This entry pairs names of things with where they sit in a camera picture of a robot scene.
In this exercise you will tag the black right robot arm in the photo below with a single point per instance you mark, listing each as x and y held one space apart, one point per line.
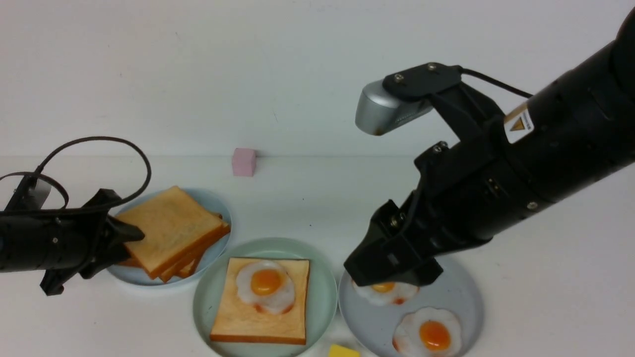
517 155

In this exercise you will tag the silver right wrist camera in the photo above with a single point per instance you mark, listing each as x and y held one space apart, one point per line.
378 112

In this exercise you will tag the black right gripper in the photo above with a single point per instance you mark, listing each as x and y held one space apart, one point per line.
466 195

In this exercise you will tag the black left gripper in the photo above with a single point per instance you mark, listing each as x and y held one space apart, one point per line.
78 244

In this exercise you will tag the pink foam cube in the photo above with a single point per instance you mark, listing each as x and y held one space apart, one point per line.
244 162

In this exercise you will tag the grey blue egg plate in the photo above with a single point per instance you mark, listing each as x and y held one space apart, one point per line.
373 326

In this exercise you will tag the fried egg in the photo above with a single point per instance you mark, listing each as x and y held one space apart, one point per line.
266 286
384 294
428 332

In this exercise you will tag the yellow foam cube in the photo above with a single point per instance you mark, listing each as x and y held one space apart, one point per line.
336 350

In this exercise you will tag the toast slice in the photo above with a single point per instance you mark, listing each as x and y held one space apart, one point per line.
169 205
237 322
174 248
190 262

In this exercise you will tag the mint green centre plate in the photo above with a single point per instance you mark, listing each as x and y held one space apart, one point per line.
322 296

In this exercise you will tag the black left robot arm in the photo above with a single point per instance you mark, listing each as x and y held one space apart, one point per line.
11 230

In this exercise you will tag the light blue bread plate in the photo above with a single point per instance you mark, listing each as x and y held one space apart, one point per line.
135 276

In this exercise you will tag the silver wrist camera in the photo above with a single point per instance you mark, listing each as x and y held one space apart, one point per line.
378 112
30 194

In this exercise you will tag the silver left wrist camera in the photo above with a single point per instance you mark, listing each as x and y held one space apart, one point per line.
30 194

